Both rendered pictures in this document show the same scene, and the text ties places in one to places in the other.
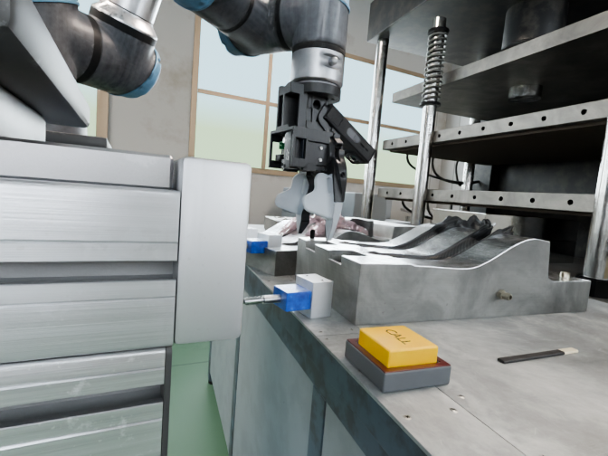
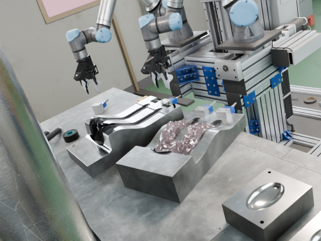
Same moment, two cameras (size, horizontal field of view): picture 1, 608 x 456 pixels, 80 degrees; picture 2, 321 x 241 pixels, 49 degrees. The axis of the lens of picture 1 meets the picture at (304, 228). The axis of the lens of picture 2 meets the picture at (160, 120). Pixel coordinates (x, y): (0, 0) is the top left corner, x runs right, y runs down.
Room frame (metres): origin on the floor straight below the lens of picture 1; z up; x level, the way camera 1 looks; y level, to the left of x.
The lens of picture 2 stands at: (2.17, -0.26, 1.54)
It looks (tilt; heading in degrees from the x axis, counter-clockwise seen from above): 25 degrees down; 174
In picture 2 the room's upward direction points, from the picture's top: 17 degrees counter-clockwise
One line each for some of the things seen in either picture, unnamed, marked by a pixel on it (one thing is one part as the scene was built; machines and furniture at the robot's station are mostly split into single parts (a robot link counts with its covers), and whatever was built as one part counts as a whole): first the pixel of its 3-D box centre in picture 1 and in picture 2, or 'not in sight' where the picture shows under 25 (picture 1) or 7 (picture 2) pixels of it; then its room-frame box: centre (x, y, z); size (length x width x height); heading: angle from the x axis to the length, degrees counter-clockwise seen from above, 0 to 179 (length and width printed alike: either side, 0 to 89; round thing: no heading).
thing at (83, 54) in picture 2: not in sight; (80, 54); (0.23, -0.36, 1.15); 0.08 x 0.08 x 0.05
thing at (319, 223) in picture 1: (327, 224); (182, 133); (1.01, -0.06, 0.90); 0.26 x 0.18 x 0.08; 128
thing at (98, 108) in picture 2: not in sight; (102, 104); (0.22, -0.34, 0.83); 0.13 x 0.05 x 0.05; 143
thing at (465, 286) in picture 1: (438, 261); (123, 127); (0.71, -0.27, 0.87); 0.50 x 0.26 x 0.14; 111
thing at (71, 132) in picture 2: not in sight; (70, 135); (0.48, -0.54, 0.82); 0.08 x 0.08 x 0.04
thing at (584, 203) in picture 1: (518, 202); not in sight; (1.60, -0.92, 1.01); 1.10 x 0.74 x 0.05; 21
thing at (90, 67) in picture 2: not in sight; (86, 67); (0.22, -0.35, 1.07); 0.09 x 0.08 x 0.12; 142
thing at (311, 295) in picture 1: (285, 298); (172, 101); (0.52, 0.02, 0.83); 0.13 x 0.05 x 0.05; 122
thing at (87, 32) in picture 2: not in sight; (93, 34); (0.21, -0.25, 1.22); 0.11 x 0.11 x 0.08; 20
